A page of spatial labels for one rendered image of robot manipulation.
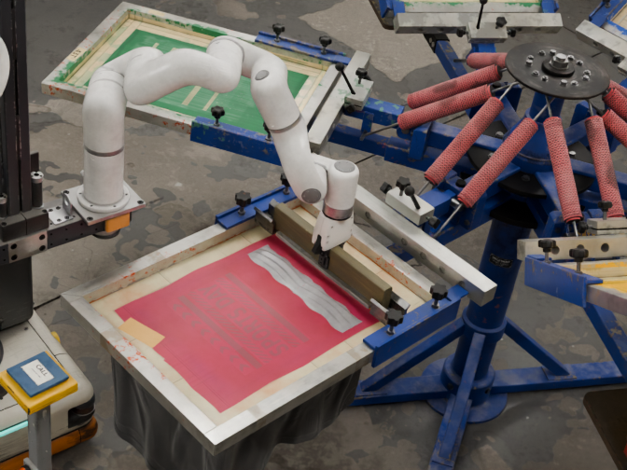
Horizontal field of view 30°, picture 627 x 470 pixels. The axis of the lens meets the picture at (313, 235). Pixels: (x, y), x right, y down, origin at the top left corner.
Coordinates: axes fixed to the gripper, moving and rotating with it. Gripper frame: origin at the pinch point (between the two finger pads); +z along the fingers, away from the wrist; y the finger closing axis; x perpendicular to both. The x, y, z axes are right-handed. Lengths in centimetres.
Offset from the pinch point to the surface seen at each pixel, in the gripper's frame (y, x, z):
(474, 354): -73, 6, 72
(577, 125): -108, -2, 0
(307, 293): 9.2, 2.7, 5.4
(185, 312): 38.2, -9.8, 5.9
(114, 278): 47, -27, 2
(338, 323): 10.3, 15.1, 5.5
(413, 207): -27.3, 2.7, -6.1
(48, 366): 75, -12, 4
